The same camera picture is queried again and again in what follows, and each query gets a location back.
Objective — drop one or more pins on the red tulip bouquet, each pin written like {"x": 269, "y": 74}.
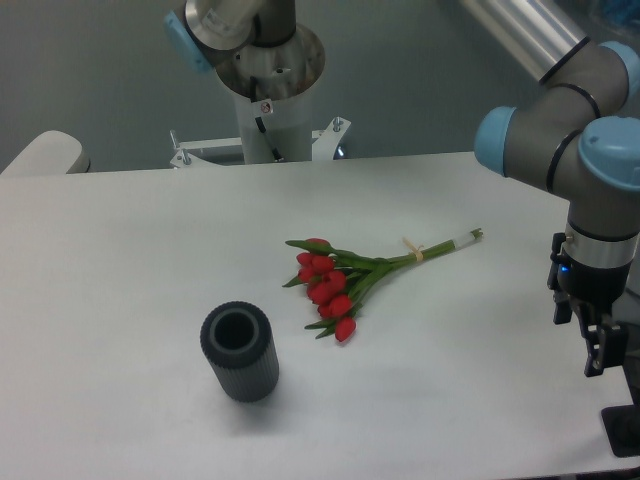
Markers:
{"x": 337, "y": 281}

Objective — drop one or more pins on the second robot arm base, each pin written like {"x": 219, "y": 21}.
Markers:
{"x": 257, "y": 48}

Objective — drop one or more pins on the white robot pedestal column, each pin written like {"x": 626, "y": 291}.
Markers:
{"x": 272, "y": 131}

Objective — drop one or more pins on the white chair backrest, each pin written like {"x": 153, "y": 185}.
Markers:
{"x": 51, "y": 153}

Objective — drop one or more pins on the dark grey ribbed vase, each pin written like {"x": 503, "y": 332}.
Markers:
{"x": 237, "y": 340}

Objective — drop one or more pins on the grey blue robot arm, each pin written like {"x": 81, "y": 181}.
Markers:
{"x": 574, "y": 144}

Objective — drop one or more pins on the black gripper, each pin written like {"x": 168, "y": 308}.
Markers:
{"x": 593, "y": 273}

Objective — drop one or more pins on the white metal mounting bracket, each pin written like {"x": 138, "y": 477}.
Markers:
{"x": 327, "y": 145}

